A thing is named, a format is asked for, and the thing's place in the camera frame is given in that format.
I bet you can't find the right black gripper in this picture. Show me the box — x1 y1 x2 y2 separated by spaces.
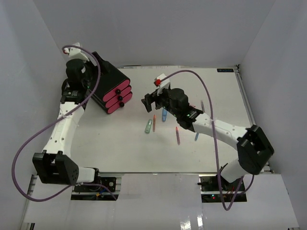
142 86 180 118

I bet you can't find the purple slim highlighter pen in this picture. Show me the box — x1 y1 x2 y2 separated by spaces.
201 100 205 113

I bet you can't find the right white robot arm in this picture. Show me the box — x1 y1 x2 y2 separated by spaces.
142 88 274 191

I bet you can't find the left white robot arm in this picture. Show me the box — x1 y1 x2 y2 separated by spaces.
32 52 105 191

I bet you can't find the black drawer cabinet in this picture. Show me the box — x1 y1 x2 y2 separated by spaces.
92 62 130 112

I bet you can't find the orange slim highlighter pen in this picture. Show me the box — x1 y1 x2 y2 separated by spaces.
152 115 156 132

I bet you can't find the blue translucent highlighter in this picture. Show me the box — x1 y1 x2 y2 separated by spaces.
162 108 167 122

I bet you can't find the green translucent highlighter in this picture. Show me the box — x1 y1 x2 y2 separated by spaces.
144 119 153 134

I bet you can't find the pink slim highlighter pen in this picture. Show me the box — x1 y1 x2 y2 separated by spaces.
176 127 180 145

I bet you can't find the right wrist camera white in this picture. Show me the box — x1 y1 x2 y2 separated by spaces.
154 74 170 96

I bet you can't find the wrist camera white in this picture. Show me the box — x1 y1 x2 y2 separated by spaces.
154 74 170 96
63 47 89 62

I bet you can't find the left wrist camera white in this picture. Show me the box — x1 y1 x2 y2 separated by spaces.
63 47 89 62

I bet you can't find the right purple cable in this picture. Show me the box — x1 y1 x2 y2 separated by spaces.
163 69 255 211

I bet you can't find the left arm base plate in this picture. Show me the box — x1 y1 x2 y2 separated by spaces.
73 176 117 193

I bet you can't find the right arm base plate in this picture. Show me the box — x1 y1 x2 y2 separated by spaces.
197 175 240 194

